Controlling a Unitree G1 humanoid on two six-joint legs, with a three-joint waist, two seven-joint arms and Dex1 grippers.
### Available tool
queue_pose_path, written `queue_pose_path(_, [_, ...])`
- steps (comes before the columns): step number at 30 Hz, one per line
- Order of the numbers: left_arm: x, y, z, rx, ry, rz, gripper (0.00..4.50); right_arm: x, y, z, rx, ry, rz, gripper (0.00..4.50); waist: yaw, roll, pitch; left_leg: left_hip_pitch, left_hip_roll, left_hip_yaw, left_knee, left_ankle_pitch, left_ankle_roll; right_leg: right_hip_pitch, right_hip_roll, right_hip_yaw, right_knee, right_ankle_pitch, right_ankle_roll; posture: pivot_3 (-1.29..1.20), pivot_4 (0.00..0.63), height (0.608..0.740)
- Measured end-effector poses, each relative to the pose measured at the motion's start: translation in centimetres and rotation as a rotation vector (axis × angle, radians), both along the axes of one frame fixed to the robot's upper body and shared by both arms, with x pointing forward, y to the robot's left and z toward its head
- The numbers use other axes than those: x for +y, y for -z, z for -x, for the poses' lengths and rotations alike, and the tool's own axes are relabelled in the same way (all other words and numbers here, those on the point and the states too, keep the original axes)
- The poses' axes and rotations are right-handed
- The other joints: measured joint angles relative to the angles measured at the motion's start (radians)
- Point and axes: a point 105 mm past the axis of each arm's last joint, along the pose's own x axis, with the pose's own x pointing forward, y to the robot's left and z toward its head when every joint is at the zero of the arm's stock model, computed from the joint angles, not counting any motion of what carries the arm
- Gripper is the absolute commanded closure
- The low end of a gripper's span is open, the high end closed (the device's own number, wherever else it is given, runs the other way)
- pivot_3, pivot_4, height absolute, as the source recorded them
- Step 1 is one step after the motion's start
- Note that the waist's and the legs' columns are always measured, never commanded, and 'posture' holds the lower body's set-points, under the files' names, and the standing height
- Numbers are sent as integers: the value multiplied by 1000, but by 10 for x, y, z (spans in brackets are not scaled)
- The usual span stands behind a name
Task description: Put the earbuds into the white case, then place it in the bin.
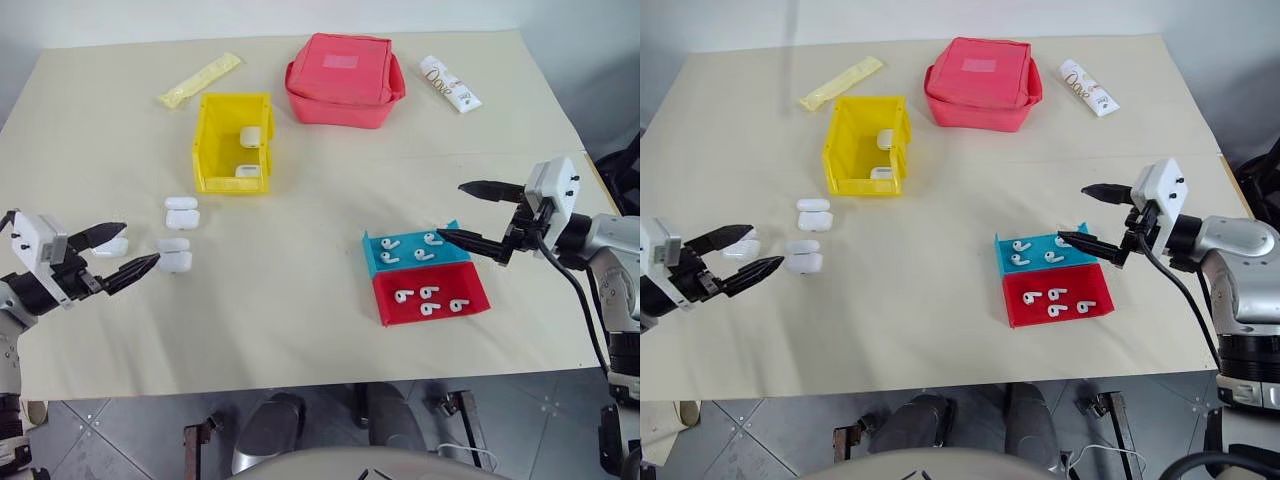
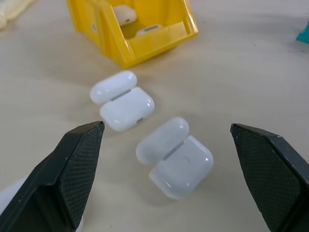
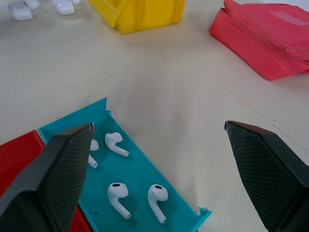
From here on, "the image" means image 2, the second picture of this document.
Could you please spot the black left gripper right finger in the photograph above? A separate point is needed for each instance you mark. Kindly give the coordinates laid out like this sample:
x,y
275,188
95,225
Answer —
x,y
270,174

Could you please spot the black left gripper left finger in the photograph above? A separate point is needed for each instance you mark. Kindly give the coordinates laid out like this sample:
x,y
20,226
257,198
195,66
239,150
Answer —
x,y
60,174

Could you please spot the yellow plastic bin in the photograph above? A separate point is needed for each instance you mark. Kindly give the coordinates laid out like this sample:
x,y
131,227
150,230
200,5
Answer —
x,y
149,48

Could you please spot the teal object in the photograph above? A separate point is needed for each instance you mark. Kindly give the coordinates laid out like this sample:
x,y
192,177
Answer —
x,y
303,33

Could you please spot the cream knitted cloth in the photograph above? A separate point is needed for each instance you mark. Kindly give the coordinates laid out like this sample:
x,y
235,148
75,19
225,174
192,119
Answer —
x,y
10,10

